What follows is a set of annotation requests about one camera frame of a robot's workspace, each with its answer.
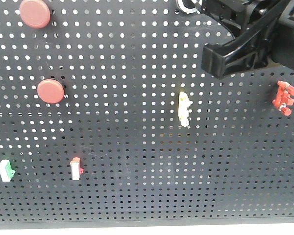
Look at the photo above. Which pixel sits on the silver ring button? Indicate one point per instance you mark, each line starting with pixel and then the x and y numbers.
pixel 189 6

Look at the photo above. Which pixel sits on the black perforated pegboard panel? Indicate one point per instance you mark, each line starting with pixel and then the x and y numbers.
pixel 122 64

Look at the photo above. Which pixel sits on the white rocker switch green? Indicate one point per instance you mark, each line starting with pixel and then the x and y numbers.
pixel 6 171

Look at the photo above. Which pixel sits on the upper red push button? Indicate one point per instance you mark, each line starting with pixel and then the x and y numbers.
pixel 34 13

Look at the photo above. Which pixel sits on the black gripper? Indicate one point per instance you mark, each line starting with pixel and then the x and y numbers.
pixel 263 36

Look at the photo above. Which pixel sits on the large red push button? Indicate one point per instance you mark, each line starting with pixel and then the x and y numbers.
pixel 50 91

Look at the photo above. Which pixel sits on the white rocker switch red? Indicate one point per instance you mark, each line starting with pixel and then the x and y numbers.
pixel 76 168

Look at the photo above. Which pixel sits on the yellow toggle switch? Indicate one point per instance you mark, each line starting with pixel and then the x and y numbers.
pixel 183 109

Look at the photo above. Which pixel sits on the red toggle switch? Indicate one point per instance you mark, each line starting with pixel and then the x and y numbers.
pixel 283 99

